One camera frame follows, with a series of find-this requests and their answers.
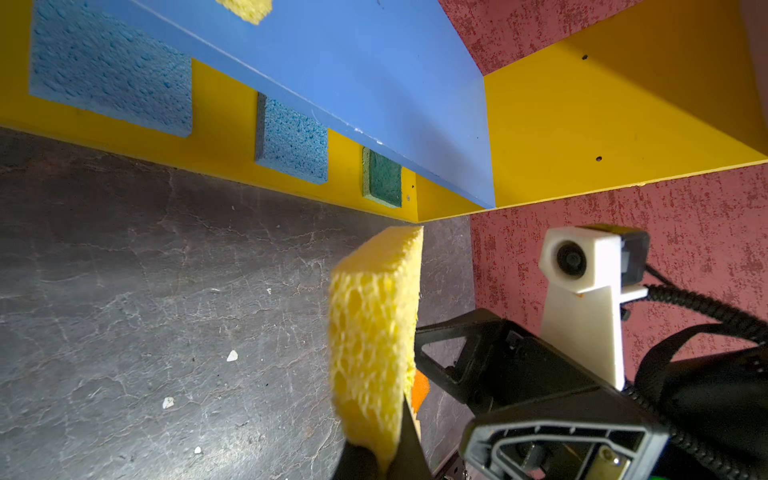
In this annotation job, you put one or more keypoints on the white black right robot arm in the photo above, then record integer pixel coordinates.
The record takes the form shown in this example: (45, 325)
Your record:
(714, 407)

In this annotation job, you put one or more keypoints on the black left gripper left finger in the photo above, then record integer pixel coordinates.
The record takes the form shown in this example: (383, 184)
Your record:
(356, 463)

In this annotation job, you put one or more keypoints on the dark green scrub sponge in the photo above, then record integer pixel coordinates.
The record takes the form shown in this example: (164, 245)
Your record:
(381, 179)

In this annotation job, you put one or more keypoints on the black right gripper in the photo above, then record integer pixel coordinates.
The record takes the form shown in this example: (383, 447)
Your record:
(537, 413)

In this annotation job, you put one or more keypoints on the yellow shelf pink blue boards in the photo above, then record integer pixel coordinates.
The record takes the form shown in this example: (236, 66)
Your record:
(662, 90)

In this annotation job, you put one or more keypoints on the yellow sponge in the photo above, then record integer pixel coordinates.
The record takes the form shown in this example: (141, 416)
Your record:
(251, 11)
(374, 299)

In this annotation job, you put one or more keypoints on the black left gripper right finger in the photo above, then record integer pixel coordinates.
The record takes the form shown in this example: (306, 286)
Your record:
(409, 462)

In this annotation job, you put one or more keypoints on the orange sponge right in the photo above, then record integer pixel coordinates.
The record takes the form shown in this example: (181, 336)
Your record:
(419, 392)

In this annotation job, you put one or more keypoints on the blue sponge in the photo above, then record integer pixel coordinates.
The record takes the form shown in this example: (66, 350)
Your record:
(92, 61)
(289, 142)

